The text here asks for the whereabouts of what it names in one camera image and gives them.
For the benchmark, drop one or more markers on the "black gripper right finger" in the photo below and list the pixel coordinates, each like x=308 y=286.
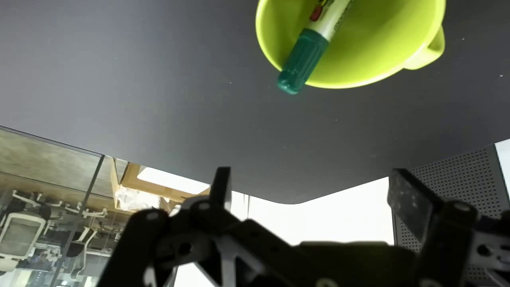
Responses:
x=457 y=240

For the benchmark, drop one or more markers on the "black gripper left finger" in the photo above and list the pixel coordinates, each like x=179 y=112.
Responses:
x=181 y=245

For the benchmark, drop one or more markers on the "green capped white marker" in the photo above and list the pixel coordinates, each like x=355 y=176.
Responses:
x=305 y=53

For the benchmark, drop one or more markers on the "yellow-green plastic cup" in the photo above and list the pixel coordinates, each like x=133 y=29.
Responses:
x=372 y=50

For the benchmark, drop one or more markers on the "black perforated breadboard table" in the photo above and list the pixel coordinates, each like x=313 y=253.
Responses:
x=473 y=176

